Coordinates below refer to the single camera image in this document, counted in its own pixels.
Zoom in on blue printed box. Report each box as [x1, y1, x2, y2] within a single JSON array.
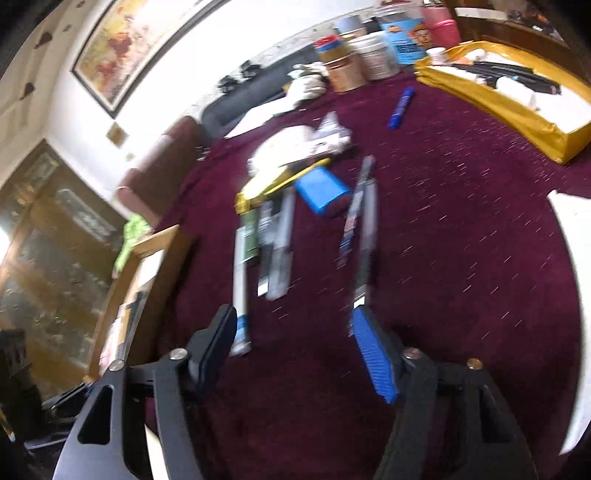
[[381, 14, 428, 65]]

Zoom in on jars and tins group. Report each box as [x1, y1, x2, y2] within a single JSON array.
[[315, 37, 370, 93]]

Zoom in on yellow cardboard box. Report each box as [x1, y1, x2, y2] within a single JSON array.
[[414, 41, 591, 164]]

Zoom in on brown armchair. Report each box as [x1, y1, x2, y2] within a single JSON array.
[[116, 115, 211, 222]]

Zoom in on white plastic tub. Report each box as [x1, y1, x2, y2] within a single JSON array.
[[353, 33, 400, 81]]

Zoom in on clear plastic bag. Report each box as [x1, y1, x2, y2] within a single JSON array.
[[314, 111, 354, 153]]

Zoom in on grey can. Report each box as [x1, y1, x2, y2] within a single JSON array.
[[335, 15, 365, 40]]

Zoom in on shallow cardboard tray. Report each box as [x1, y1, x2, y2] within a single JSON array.
[[88, 224, 195, 384]]

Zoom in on pink bottle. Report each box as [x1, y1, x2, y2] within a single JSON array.
[[422, 2, 462, 49]]

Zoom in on blue marker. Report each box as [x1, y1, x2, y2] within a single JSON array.
[[388, 88, 415, 130]]

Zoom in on bunch of assorted pens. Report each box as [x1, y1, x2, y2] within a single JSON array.
[[231, 156, 377, 356]]

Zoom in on cream case with yellow charm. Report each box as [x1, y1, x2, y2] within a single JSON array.
[[235, 172, 296, 214]]

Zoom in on blue power bank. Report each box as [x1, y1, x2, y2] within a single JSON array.
[[294, 167, 353, 217]]

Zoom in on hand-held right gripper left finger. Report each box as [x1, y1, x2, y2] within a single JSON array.
[[52, 304, 238, 480]]

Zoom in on wooden glass-door cabinet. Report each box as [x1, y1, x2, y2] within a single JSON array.
[[0, 138, 130, 384]]

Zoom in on framed wall painting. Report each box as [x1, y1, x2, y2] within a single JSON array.
[[71, 0, 232, 116]]

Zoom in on white round pad in plastic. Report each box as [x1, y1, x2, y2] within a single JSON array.
[[247, 124, 319, 172]]

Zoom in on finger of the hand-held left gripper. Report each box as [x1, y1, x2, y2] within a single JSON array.
[[42, 382, 96, 412]]

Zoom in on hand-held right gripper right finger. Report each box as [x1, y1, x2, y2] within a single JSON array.
[[348, 305, 539, 480]]

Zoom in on wooden sideboard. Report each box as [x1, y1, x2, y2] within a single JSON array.
[[455, 0, 591, 61]]

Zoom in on white gloves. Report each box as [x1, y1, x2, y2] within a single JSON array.
[[281, 62, 331, 109]]

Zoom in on white paper sheet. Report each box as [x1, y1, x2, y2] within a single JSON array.
[[225, 99, 296, 139]]

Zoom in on yellow bar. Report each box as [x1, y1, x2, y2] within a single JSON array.
[[277, 158, 332, 185]]

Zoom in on maroon tablecloth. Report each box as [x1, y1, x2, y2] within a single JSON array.
[[152, 69, 585, 480]]

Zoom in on green cloth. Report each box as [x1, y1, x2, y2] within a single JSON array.
[[113, 215, 151, 273]]

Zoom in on long black pen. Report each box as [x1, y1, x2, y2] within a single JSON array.
[[353, 180, 380, 308]]

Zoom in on large white object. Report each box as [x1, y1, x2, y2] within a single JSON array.
[[547, 189, 591, 455]]

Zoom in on black leather sofa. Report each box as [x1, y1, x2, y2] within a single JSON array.
[[201, 48, 324, 139]]

